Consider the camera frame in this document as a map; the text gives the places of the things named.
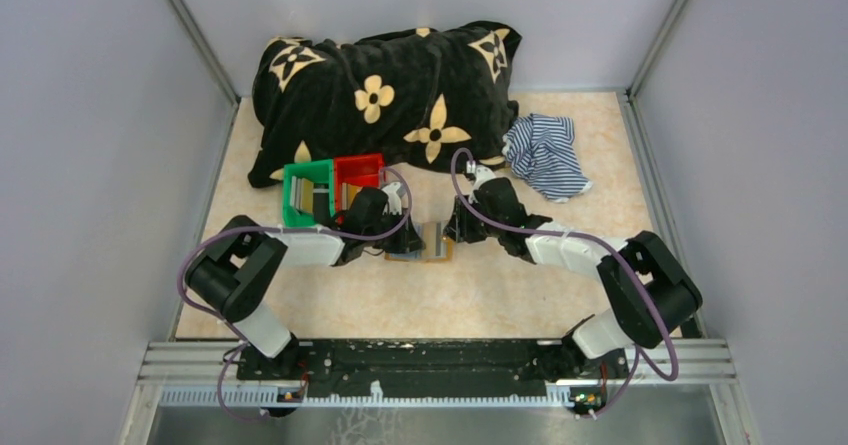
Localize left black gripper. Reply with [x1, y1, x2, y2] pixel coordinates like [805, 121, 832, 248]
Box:
[363, 207, 426, 254]

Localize cards in green bin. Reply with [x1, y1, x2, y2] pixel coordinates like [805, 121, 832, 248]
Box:
[286, 177, 331, 221]

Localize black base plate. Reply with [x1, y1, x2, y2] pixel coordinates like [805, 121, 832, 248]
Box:
[236, 339, 628, 399]

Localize aluminium front rail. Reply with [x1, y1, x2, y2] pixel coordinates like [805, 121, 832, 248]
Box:
[138, 339, 737, 409]

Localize red plastic bin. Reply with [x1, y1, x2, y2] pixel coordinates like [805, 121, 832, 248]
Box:
[331, 153, 386, 224]

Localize yellow leather card holder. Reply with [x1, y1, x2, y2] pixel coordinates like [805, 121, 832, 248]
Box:
[385, 221, 453, 263]

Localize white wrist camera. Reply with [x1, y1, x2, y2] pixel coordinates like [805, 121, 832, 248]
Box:
[380, 181, 407, 216]
[464, 160, 497, 191]

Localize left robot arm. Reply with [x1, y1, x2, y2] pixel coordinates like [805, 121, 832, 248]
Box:
[178, 181, 411, 379]

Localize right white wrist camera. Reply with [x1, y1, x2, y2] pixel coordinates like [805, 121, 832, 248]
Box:
[464, 160, 497, 191]

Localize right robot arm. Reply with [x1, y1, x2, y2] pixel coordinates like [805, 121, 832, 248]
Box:
[445, 178, 703, 377]

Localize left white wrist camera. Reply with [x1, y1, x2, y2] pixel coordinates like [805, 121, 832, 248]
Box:
[380, 181, 407, 216]

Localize purple cable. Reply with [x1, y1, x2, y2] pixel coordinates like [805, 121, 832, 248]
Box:
[450, 148, 681, 421]
[175, 165, 415, 423]

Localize cards in red bin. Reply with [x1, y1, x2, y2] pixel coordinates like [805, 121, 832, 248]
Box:
[339, 182, 363, 210]

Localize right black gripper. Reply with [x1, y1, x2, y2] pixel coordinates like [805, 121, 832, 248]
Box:
[443, 193, 505, 244]

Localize blue striped cloth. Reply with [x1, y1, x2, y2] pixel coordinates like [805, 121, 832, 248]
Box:
[503, 113, 593, 203]

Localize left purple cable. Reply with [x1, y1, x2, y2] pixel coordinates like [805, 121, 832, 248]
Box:
[175, 165, 415, 423]

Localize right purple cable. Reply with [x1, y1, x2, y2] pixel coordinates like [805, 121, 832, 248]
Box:
[450, 148, 681, 421]

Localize green plastic bin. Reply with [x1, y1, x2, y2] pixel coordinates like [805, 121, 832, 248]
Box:
[282, 159, 336, 228]

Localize black floral blanket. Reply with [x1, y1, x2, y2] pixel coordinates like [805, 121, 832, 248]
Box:
[247, 21, 522, 189]

